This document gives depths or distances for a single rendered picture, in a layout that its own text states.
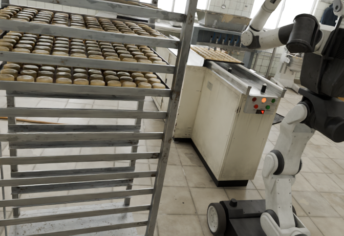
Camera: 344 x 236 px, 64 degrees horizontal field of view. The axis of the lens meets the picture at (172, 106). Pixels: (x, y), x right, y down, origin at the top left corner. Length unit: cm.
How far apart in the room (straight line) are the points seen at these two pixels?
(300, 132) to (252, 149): 74
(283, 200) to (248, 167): 67
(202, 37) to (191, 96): 55
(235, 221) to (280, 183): 38
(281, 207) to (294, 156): 30
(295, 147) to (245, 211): 56
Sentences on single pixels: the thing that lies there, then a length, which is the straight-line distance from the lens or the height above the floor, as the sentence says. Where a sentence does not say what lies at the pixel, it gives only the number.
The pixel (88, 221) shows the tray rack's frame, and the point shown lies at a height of 15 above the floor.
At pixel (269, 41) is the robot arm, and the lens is 145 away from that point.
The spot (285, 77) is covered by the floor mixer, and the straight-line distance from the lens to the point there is 629.
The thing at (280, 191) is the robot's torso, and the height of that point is 46.
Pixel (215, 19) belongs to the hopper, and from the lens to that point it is 260.
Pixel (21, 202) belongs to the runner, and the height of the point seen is 60.
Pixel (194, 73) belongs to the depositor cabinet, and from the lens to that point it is 258.
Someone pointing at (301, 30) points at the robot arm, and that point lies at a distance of 134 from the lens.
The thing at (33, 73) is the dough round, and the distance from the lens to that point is 106.
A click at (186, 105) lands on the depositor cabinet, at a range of 267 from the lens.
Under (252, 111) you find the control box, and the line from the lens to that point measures 208.
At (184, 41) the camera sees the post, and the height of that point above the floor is 125.
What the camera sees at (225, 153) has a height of 34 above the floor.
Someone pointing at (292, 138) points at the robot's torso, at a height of 79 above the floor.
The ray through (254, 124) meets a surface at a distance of 218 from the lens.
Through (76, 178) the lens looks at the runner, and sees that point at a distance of 114.
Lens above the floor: 138
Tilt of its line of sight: 21 degrees down
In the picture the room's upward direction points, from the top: 10 degrees clockwise
